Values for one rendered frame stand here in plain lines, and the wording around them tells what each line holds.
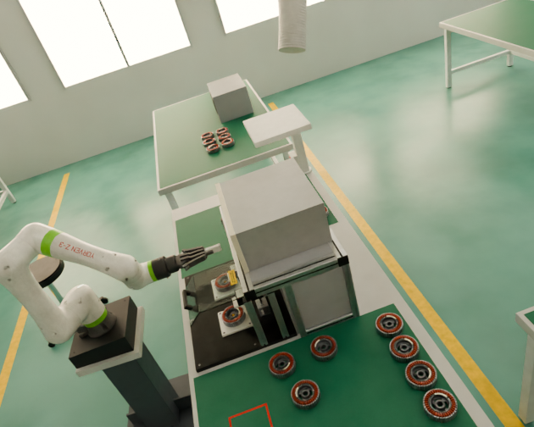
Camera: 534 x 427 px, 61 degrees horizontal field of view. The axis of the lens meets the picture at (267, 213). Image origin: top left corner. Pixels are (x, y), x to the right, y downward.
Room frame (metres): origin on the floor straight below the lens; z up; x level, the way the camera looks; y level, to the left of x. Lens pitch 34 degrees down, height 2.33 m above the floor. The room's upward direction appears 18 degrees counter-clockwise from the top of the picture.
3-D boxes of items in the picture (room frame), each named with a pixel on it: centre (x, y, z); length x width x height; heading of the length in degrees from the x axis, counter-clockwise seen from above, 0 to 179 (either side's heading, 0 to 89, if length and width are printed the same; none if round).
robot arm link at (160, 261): (1.54, 0.50, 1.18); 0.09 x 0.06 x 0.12; 4
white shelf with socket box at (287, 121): (2.58, -0.22, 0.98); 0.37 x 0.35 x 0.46; 4
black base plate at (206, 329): (1.64, 0.29, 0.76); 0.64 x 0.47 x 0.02; 4
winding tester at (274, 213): (1.64, -0.02, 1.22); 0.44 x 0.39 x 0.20; 4
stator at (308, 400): (1.03, 0.07, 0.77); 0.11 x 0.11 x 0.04
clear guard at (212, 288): (1.46, 0.29, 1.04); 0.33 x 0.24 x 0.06; 94
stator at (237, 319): (1.52, 0.30, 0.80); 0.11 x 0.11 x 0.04
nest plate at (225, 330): (1.52, 0.30, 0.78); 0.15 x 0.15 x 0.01; 4
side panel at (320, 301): (1.34, -0.12, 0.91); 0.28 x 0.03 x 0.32; 94
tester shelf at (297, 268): (1.66, -0.01, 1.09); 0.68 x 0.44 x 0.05; 4
